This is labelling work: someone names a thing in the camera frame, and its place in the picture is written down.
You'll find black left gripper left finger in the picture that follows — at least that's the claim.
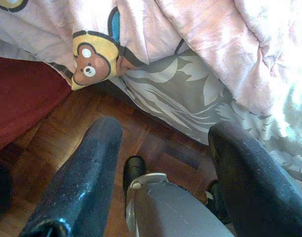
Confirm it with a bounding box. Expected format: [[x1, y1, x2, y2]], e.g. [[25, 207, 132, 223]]
[[18, 116, 124, 237]]

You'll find grey floral bed sheet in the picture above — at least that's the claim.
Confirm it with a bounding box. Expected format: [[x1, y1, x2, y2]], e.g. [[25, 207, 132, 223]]
[[0, 37, 302, 195]]

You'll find pink bear print quilt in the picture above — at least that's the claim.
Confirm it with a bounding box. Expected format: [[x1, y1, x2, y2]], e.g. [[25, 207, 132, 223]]
[[0, 0, 302, 117]]

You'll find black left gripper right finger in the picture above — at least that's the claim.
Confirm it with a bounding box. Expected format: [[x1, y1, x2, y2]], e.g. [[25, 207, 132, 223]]
[[207, 121, 302, 237]]

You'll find large red pillow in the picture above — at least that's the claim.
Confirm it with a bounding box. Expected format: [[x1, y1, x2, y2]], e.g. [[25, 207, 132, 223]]
[[0, 55, 73, 152]]

